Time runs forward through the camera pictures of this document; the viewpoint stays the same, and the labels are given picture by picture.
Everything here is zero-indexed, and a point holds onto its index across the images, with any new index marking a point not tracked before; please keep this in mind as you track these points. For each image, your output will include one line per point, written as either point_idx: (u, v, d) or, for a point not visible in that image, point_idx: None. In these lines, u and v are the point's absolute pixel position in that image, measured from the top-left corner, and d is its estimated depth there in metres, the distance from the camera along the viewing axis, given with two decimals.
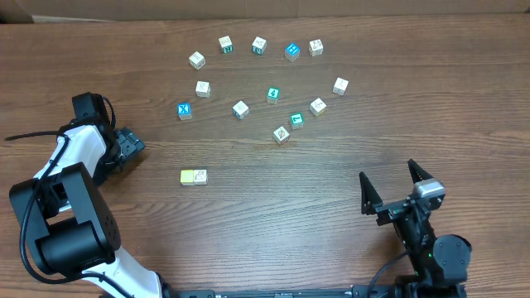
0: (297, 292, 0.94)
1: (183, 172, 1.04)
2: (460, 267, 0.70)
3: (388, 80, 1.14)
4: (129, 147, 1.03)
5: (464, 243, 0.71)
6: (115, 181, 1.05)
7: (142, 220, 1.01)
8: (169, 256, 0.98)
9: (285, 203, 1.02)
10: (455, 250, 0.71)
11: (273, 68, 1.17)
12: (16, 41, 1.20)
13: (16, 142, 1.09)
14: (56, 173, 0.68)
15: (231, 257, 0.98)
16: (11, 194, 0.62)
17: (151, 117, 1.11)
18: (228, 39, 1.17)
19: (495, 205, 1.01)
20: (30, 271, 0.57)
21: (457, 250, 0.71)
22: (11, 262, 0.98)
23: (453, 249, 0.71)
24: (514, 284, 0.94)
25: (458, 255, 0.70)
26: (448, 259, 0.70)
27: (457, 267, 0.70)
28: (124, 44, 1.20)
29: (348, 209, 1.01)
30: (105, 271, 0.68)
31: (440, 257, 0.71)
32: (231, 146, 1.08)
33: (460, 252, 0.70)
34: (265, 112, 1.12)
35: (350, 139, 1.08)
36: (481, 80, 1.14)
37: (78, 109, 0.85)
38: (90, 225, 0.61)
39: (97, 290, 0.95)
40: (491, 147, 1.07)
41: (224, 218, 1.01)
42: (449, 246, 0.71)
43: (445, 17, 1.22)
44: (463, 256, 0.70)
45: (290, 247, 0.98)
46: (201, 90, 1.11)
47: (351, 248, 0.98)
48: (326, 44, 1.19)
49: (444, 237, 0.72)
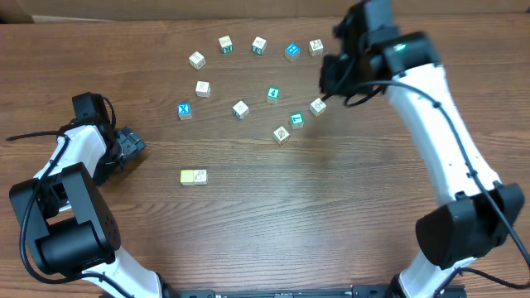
0: (297, 292, 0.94)
1: (183, 171, 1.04)
2: (390, 26, 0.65)
3: None
4: (129, 147, 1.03)
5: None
6: (115, 181, 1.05)
7: (142, 219, 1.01)
8: (169, 256, 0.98)
9: (286, 203, 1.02)
10: (383, 7, 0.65)
11: (273, 68, 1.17)
12: (15, 41, 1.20)
13: (16, 142, 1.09)
14: (57, 173, 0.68)
15: (231, 257, 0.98)
16: (11, 194, 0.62)
17: (150, 117, 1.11)
18: (228, 39, 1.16)
19: None
20: (31, 271, 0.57)
21: (385, 7, 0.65)
22: (11, 262, 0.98)
23: (381, 7, 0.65)
24: (514, 284, 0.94)
25: (387, 16, 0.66)
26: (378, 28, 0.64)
27: (391, 25, 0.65)
28: (123, 44, 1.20)
29: (348, 209, 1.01)
30: (105, 271, 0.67)
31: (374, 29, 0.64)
32: (231, 146, 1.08)
33: (388, 8, 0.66)
34: (266, 111, 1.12)
35: (351, 139, 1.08)
36: (481, 80, 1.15)
37: (78, 109, 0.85)
38: (90, 225, 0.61)
39: (97, 290, 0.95)
40: (491, 148, 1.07)
41: (224, 218, 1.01)
42: (377, 4, 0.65)
43: (444, 18, 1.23)
44: (390, 16, 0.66)
45: (290, 247, 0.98)
46: (201, 90, 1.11)
47: (351, 248, 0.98)
48: (326, 44, 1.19)
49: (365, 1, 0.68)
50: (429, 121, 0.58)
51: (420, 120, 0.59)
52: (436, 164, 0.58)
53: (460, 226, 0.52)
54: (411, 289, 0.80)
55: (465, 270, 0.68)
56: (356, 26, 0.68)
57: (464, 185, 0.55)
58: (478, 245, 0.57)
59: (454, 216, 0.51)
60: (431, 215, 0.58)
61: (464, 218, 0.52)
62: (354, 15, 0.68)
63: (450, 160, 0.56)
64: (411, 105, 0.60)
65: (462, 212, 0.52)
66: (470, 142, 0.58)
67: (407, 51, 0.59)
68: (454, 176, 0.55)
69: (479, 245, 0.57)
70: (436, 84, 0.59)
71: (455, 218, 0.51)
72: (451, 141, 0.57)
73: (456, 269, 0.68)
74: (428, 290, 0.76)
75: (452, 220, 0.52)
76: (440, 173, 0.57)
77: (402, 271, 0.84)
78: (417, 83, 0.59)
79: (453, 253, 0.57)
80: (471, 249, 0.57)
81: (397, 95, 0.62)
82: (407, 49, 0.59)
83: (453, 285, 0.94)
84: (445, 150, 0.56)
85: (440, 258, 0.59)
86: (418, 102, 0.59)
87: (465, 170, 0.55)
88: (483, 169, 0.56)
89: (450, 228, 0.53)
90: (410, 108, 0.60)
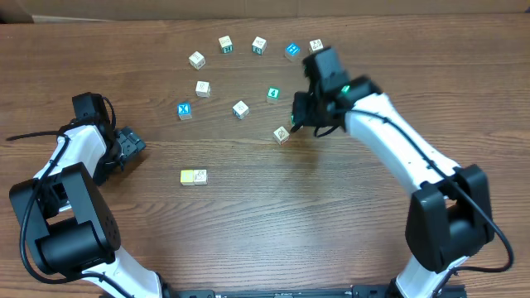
0: (297, 292, 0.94)
1: (183, 171, 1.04)
2: (339, 72, 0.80)
3: (389, 80, 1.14)
4: (129, 147, 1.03)
5: (331, 50, 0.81)
6: (115, 181, 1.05)
7: (142, 219, 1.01)
8: (169, 256, 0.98)
9: (285, 203, 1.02)
10: (330, 58, 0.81)
11: (273, 68, 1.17)
12: (15, 41, 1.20)
13: (16, 142, 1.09)
14: (56, 173, 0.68)
15: (231, 257, 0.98)
16: (11, 194, 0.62)
17: (151, 117, 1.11)
18: (228, 39, 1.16)
19: (495, 205, 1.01)
20: (30, 271, 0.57)
21: (330, 57, 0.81)
22: (11, 262, 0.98)
23: (327, 57, 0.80)
24: (514, 284, 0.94)
25: (334, 64, 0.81)
26: (330, 79, 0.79)
27: (339, 71, 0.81)
28: (123, 44, 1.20)
29: (348, 209, 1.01)
30: (105, 271, 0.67)
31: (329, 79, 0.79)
32: (231, 146, 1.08)
33: (334, 57, 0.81)
34: (266, 111, 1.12)
35: (351, 139, 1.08)
36: (481, 80, 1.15)
37: (78, 109, 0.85)
38: (90, 224, 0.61)
39: (97, 290, 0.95)
40: (491, 148, 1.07)
41: (224, 218, 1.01)
42: (324, 55, 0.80)
43: (444, 18, 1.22)
44: (336, 63, 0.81)
45: (290, 247, 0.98)
46: (201, 90, 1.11)
47: (351, 248, 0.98)
48: (326, 44, 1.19)
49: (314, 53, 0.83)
50: (383, 134, 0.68)
51: (377, 136, 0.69)
52: (399, 167, 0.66)
53: (430, 210, 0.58)
54: (410, 291, 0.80)
55: (459, 268, 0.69)
56: (311, 74, 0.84)
57: (427, 175, 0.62)
58: (460, 237, 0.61)
59: (421, 201, 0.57)
60: (409, 218, 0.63)
61: (432, 202, 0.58)
62: (306, 65, 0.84)
63: (408, 158, 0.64)
64: (368, 127, 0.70)
65: (428, 197, 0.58)
66: (425, 142, 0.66)
67: (354, 93, 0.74)
68: (416, 171, 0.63)
69: (460, 236, 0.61)
70: (380, 107, 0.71)
71: (423, 204, 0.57)
72: (406, 145, 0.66)
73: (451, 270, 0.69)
74: (426, 291, 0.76)
75: (421, 207, 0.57)
76: (405, 174, 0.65)
77: (399, 275, 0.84)
78: (368, 109, 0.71)
79: (440, 248, 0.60)
80: (455, 241, 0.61)
81: (354, 123, 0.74)
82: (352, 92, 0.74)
83: (453, 285, 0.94)
84: (402, 153, 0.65)
85: (431, 261, 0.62)
86: (370, 122, 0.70)
87: (424, 163, 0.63)
88: (439, 159, 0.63)
89: (423, 217, 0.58)
90: (368, 130, 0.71)
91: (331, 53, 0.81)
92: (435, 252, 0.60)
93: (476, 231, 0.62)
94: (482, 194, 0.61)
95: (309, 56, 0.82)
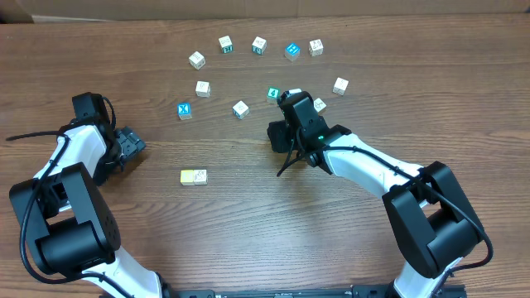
0: (297, 292, 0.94)
1: (183, 171, 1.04)
2: (316, 118, 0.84)
3: (389, 80, 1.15)
4: (129, 147, 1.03)
5: (306, 98, 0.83)
6: (115, 182, 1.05)
7: (142, 219, 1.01)
8: (169, 255, 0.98)
9: (285, 204, 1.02)
10: (306, 106, 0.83)
11: (273, 68, 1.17)
12: (15, 42, 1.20)
13: (16, 142, 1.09)
14: (56, 173, 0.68)
15: (231, 257, 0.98)
16: (11, 194, 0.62)
17: (151, 117, 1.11)
18: (228, 39, 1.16)
19: (495, 205, 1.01)
20: (31, 271, 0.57)
21: (306, 105, 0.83)
22: (11, 262, 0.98)
23: (304, 106, 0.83)
24: (514, 284, 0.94)
25: (311, 110, 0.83)
26: (310, 128, 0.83)
27: (316, 116, 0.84)
28: (123, 44, 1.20)
29: (348, 209, 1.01)
30: (105, 271, 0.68)
31: (308, 129, 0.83)
32: (231, 146, 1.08)
33: (310, 104, 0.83)
34: (266, 112, 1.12)
35: None
36: (480, 80, 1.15)
37: (78, 109, 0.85)
38: (90, 225, 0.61)
39: (97, 290, 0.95)
40: (491, 147, 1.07)
41: (224, 218, 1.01)
42: (301, 107, 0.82)
43: (444, 18, 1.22)
44: (313, 108, 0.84)
45: (290, 247, 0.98)
46: (201, 90, 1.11)
47: (351, 248, 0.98)
48: (326, 44, 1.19)
49: (290, 98, 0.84)
50: (355, 160, 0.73)
51: (351, 163, 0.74)
52: (376, 185, 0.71)
53: (403, 209, 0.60)
54: (410, 292, 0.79)
55: (455, 270, 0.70)
56: (290, 118, 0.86)
57: (395, 180, 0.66)
58: (447, 234, 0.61)
59: (392, 201, 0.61)
60: (393, 228, 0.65)
61: (402, 200, 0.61)
62: (285, 110, 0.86)
63: (378, 170, 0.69)
64: (343, 159, 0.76)
65: (397, 196, 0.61)
66: (391, 158, 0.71)
67: (332, 141, 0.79)
68: (385, 180, 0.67)
69: (447, 233, 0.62)
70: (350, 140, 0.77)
71: (393, 203, 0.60)
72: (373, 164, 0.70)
73: (448, 271, 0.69)
74: (426, 292, 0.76)
75: (393, 207, 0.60)
76: (380, 186, 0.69)
77: (397, 279, 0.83)
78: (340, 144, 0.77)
79: (427, 247, 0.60)
80: (441, 238, 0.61)
81: (329, 157, 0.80)
82: (325, 137, 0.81)
83: (453, 285, 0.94)
84: (372, 169, 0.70)
85: (425, 264, 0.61)
86: (344, 155, 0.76)
87: (391, 171, 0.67)
88: (403, 165, 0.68)
89: (398, 217, 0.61)
90: (344, 161, 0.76)
91: (307, 101, 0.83)
92: (424, 253, 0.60)
93: (461, 226, 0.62)
94: (452, 189, 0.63)
95: (286, 105, 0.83)
